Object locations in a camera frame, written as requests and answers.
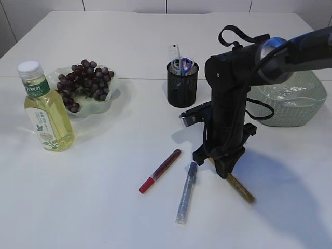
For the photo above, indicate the pink purple scissors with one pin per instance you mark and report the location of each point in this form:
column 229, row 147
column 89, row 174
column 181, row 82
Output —
column 176, row 64

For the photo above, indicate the clear plastic sheet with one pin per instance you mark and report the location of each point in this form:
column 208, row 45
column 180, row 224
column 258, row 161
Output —
column 284, row 93

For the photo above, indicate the green plastic woven basket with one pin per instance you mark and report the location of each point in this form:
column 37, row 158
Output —
column 297, row 111

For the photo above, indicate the red crayon pen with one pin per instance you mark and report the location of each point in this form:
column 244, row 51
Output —
column 160, row 170

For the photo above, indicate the purple artificial grape bunch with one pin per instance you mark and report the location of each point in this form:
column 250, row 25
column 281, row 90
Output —
column 85, row 80

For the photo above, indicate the blue black right robot arm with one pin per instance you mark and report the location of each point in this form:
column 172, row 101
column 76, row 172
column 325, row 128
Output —
column 265, row 61

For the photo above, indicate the blue scissors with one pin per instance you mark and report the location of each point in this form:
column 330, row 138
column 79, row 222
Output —
column 185, row 64

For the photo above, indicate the black mesh pen holder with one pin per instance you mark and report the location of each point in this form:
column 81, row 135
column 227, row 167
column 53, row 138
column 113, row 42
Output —
column 181, row 90

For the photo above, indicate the gold glitter pen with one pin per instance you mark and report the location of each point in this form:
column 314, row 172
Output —
column 241, row 189

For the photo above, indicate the yellow tea bottle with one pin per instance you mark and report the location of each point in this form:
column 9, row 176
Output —
column 45, row 109

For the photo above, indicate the blue glitter pen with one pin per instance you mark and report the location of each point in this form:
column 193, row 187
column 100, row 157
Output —
column 186, row 194

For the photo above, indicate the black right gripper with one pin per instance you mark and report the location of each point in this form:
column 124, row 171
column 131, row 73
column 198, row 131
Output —
column 223, row 134

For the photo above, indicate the clear plastic ruler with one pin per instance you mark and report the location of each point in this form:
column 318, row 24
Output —
column 174, row 51

